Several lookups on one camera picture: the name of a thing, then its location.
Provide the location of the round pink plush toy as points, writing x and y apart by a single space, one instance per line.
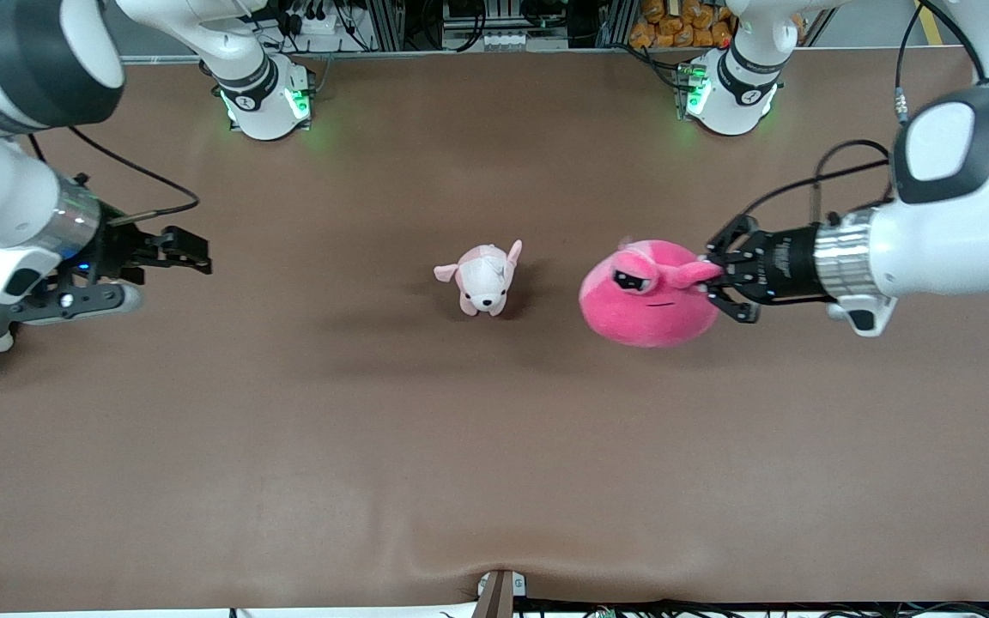
640 318

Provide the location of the small white pink plush dog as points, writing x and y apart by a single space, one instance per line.
484 279

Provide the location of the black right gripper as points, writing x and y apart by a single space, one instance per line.
119 248

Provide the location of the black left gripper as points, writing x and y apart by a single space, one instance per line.
785 260

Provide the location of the white power strip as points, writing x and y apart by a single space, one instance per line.
323 24

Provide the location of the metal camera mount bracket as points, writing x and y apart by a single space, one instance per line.
496 596

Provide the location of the orange snack bags pile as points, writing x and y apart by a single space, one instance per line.
675 26

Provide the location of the brown table mat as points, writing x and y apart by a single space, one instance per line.
494 429

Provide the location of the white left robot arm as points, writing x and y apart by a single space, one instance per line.
958 232

